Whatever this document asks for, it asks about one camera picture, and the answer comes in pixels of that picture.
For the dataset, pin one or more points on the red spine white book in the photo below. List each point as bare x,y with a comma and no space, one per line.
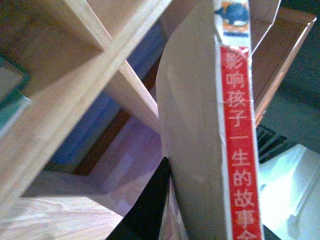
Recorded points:
206,111

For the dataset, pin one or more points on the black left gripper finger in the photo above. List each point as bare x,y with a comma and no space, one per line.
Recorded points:
144,220

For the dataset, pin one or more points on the left wooden shelf unit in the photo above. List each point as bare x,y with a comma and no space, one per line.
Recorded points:
75,49

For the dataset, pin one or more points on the green hardcover book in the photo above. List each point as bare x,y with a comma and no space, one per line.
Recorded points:
12,102

